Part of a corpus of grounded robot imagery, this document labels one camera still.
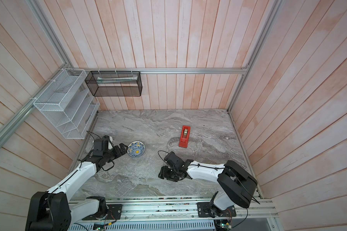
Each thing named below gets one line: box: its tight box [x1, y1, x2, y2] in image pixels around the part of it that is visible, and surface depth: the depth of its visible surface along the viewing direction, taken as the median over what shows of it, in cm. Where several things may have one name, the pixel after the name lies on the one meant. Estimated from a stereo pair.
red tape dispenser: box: [178, 125, 191, 149], surface depth 100 cm
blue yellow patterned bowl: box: [127, 140, 146, 158], surface depth 97 cm
